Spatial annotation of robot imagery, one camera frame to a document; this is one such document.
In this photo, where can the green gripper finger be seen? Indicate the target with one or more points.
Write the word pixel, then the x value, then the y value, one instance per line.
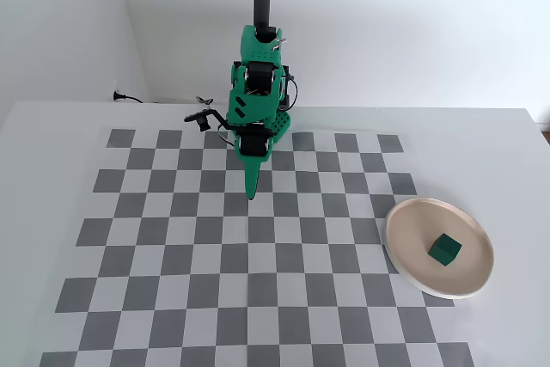
pixel 252 173

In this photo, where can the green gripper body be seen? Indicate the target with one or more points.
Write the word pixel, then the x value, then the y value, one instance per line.
pixel 253 146

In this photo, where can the dark green dice cube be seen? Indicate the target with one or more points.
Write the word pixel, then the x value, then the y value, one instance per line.
pixel 444 250

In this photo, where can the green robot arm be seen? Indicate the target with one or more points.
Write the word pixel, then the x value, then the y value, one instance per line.
pixel 251 105

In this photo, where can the beige round plate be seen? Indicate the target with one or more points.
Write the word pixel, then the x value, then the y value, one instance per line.
pixel 412 234

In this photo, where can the grey white checkered mat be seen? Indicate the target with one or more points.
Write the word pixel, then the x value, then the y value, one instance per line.
pixel 215 255

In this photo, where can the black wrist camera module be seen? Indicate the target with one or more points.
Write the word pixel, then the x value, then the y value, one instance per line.
pixel 202 118

